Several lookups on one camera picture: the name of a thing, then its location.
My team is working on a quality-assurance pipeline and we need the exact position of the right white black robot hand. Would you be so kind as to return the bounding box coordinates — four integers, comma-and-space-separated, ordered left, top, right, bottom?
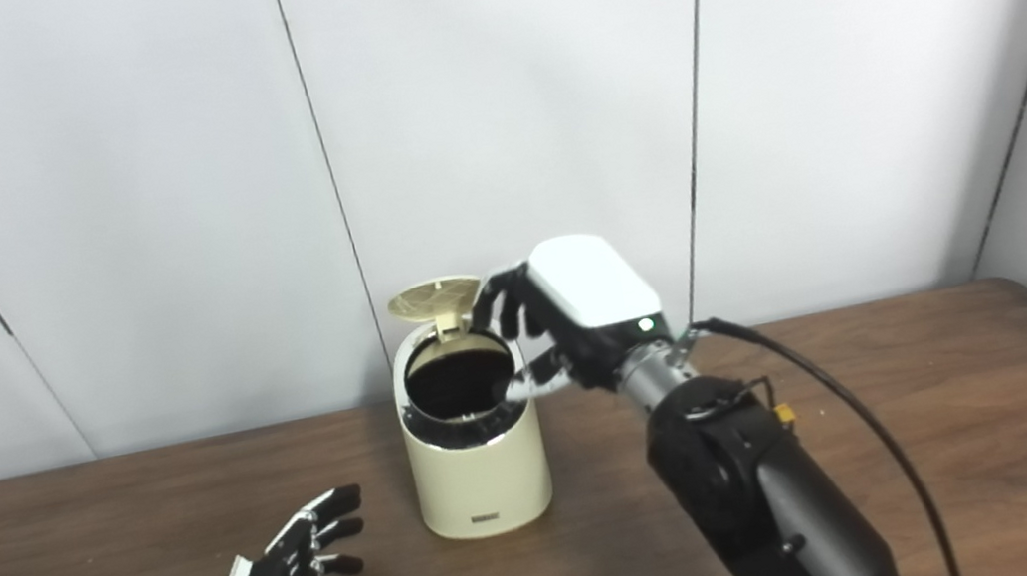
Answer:
463, 224, 679, 409

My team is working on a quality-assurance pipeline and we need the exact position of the round cream bin lid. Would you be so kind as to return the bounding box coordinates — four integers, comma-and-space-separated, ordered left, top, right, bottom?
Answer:
385, 273, 489, 349

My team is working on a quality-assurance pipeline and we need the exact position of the cream-colored bin body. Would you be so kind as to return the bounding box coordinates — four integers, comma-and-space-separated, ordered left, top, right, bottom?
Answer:
385, 309, 559, 548

